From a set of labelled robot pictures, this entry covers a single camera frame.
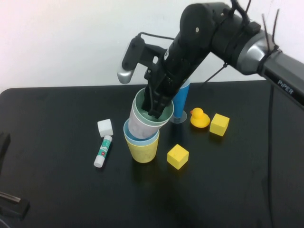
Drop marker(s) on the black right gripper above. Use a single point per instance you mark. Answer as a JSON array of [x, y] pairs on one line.
[[171, 76]]

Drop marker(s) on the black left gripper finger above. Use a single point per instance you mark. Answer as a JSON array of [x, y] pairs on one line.
[[4, 147]]

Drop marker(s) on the green plastic cup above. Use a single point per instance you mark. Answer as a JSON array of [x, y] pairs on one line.
[[166, 116]]

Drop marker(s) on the pink plastic cup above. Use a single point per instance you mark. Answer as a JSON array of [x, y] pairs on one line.
[[140, 128]]

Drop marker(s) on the light blue plastic cup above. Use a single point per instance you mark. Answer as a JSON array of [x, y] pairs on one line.
[[142, 142]]

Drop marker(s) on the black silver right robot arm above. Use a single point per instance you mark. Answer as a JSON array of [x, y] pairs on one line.
[[237, 40]]

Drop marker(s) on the blue paper cone on stand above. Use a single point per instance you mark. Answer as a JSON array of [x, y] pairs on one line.
[[181, 102]]

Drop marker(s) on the yellow rubber duck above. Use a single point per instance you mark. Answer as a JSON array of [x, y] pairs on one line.
[[200, 120]]

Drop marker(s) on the yellow plastic cup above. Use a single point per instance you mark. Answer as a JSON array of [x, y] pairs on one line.
[[142, 154]]

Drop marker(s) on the white foam cube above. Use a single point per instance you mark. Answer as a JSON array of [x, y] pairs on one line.
[[105, 128]]

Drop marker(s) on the yellow foam cube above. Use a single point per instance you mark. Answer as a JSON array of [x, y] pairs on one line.
[[219, 124], [178, 156]]

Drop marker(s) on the white green glue stick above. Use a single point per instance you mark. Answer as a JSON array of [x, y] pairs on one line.
[[103, 149]]

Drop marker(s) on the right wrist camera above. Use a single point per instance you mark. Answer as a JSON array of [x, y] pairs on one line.
[[133, 51]]

